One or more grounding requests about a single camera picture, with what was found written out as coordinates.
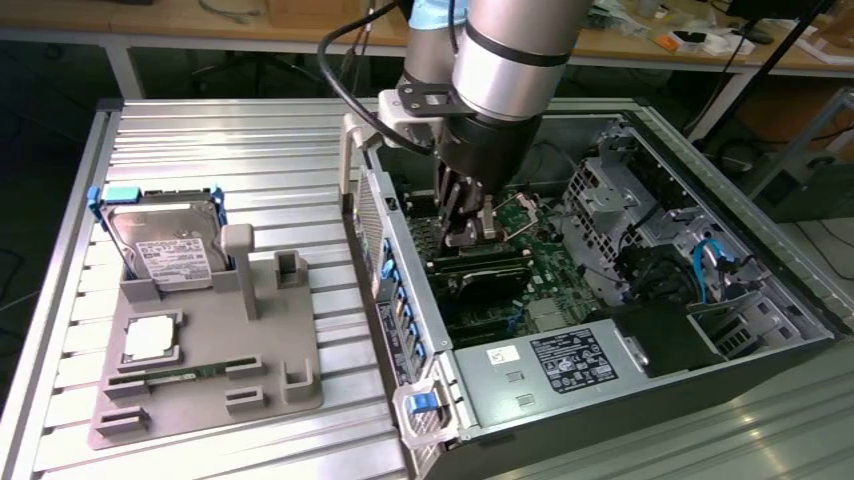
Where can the metal socket cover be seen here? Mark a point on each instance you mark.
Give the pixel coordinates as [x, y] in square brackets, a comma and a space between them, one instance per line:
[523, 215]

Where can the black expansion slot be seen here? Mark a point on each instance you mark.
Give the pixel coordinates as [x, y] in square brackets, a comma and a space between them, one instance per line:
[480, 329]

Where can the green motherboard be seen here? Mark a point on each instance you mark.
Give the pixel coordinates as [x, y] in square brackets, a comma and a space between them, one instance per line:
[554, 280]

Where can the black equipment box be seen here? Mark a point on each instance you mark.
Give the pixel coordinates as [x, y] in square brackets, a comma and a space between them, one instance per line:
[821, 195]

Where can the white flat board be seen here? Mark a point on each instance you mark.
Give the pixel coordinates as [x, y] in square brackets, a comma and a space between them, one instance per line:
[827, 50]

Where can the silver metal disk bay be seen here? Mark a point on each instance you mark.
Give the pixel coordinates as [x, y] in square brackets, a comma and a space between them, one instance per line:
[600, 195]

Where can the grey plastic parts rack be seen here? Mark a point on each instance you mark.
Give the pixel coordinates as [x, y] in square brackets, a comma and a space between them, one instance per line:
[213, 340]

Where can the green RAM stick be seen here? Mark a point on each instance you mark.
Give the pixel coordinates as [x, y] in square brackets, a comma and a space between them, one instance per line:
[200, 372]

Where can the black monitor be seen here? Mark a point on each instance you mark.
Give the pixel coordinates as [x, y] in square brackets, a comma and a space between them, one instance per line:
[767, 6]

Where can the small orange item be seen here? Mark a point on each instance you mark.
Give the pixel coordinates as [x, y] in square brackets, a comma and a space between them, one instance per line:
[668, 44]

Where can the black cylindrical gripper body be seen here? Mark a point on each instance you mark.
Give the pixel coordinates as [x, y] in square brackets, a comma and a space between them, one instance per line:
[487, 150]

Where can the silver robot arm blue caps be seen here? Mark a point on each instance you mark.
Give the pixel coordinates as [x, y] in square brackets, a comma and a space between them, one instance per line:
[514, 65]

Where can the open black PC case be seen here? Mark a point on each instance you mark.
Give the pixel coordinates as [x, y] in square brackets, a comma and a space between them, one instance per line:
[634, 415]

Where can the grey power supply unit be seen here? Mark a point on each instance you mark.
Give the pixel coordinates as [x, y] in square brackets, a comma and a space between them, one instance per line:
[494, 385]

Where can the silver CPU chip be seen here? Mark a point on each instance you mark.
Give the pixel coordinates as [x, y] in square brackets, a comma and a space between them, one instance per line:
[152, 337]

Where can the hard disk in blue caddy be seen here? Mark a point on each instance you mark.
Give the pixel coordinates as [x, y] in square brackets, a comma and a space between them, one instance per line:
[167, 240]

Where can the white foam tray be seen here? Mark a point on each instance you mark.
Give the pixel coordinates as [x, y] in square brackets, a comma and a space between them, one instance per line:
[723, 45]

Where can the black slanted pole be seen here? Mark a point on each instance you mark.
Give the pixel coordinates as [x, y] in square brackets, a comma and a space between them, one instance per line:
[778, 50]

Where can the blue case release latch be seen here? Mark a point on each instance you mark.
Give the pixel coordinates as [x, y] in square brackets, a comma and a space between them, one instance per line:
[420, 404]

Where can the silver chipset heatsink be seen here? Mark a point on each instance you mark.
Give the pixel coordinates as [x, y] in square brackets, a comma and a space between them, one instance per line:
[546, 315]

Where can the black chair base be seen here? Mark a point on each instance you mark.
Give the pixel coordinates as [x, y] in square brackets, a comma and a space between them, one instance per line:
[267, 65]

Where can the aluminium profile frame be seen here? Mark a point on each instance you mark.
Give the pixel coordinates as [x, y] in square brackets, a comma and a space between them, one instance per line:
[823, 120]

